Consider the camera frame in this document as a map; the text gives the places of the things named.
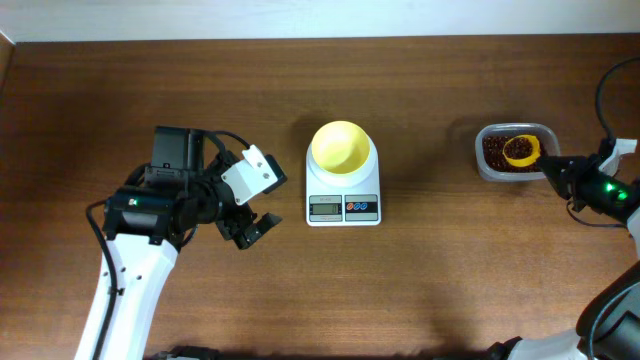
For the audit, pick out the yellow measuring scoop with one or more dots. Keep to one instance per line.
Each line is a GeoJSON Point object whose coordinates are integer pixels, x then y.
{"type": "Point", "coordinates": [533, 154]}

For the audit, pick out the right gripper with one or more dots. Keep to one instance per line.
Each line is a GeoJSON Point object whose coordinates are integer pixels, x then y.
{"type": "Point", "coordinates": [578, 168]}

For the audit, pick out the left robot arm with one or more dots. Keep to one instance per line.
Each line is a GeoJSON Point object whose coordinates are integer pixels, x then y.
{"type": "Point", "coordinates": [192, 179]}

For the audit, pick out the red beans pile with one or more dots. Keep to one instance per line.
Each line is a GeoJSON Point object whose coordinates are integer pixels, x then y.
{"type": "Point", "coordinates": [492, 147]}

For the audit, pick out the red beans in scoop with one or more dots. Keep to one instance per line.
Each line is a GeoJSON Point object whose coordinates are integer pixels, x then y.
{"type": "Point", "coordinates": [518, 148]}

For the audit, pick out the pale yellow plastic bowl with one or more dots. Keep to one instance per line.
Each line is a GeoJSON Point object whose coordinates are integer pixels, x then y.
{"type": "Point", "coordinates": [340, 147]}

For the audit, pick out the white digital kitchen scale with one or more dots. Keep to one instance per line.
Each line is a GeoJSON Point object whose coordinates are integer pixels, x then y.
{"type": "Point", "coordinates": [353, 199]}

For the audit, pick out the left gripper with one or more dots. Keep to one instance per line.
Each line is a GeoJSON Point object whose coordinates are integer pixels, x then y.
{"type": "Point", "coordinates": [232, 227]}

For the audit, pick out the clear plastic bean container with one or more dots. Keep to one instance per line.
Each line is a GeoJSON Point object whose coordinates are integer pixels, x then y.
{"type": "Point", "coordinates": [545, 135]}

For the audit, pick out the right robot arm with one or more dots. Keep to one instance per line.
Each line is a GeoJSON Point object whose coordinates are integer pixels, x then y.
{"type": "Point", "coordinates": [608, 328]}

